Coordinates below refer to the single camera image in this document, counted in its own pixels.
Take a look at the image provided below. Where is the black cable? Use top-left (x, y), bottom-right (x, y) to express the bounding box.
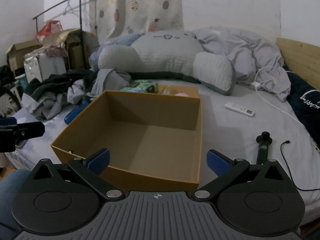
top-left (280, 140), bottom-right (320, 192)

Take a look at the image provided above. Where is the pile of dark clothes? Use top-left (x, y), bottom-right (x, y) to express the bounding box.
top-left (21, 79), bottom-right (88, 120)

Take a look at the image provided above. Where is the black metal clothes rack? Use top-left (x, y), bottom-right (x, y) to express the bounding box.
top-left (33, 0), bottom-right (101, 70)

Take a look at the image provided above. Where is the light blue cloth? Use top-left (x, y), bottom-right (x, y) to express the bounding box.
top-left (89, 32), bottom-right (147, 68)

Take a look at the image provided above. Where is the person's blue trouser leg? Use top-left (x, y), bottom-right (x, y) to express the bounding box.
top-left (0, 169), bottom-right (32, 233)

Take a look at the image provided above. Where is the black garment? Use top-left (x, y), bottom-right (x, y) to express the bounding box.
top-left (25, 67), bottom-right (97, 98)

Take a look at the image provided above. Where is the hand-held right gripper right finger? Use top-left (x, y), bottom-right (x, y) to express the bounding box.
top-left (191, 149), bottom-right (292, 202)

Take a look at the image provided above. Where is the tall brown carton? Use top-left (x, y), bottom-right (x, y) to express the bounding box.
top-left (65, 31), bottom-right (100, 70)

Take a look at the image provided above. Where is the bed with grey sheet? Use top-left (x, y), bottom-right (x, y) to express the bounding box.
top-left (5, 77), bottom-right (320, 228)

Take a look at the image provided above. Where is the dark printed bag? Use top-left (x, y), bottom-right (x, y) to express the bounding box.
top-left (0, 86), bottom-right (22, 117)

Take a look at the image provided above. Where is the black selfie stick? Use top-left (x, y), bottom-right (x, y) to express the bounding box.
top-left (256, 131), bottom-right (273, 165)

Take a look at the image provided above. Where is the dark navy printed cloth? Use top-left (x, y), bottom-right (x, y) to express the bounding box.
top-left (282, 65), bottom-right (320, 153)

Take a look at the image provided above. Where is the white remote control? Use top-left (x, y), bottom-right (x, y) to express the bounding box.
top-left (224, 102), bottom-right (256, 117)

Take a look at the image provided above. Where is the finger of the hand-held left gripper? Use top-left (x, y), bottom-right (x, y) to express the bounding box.
top-left (0, 121), bottom-right (46, 153)

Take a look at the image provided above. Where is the red plastic bag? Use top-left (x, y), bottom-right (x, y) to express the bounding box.
top-left (37, 21), bottom-right (63, 40)

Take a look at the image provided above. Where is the pineapple print curtain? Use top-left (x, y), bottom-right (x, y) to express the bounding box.
top-left (89, 0), bottom-right (185, 46)

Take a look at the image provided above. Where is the grey backrest pillow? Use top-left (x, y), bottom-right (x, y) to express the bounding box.
top-left (97, 31), bottom-right (237, 96)

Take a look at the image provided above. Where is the green printed box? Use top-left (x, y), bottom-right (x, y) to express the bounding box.
top-left (119, 80), bottom-right (159, 94)

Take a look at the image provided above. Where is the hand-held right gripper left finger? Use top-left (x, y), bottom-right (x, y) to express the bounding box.
top-left (32, 148), bottom-right (125, 201)

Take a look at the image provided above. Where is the blue plastic object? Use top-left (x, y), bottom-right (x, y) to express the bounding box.
top-left (64, 104), bottom-right (88, 125)

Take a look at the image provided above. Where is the white clothes hanger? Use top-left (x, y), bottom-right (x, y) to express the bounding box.
top-left (63, 0), bottom-right (78, 15)

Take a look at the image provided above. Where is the grey duvet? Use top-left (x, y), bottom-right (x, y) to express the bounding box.
top-left (191, 26), bottom-right (292, 102)

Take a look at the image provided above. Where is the open cardboard carton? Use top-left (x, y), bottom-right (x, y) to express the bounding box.
top-left (6, 39), bottom-right (43, 71)

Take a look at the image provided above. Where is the wooden headboard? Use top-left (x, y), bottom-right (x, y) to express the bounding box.
top-left (276, 37), bottom-right (320, 90)

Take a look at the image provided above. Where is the white charger cable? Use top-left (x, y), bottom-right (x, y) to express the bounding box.
top-left (251, 66), bottom-right (312, 133)

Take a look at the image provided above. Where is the brown cardboard box lid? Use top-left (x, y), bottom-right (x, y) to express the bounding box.
top-left (156, 84), bottom-right (200, 99)

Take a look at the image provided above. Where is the brown cardboard box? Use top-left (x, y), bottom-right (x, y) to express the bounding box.
top-left (51, 90), bottom-right (202, 196)

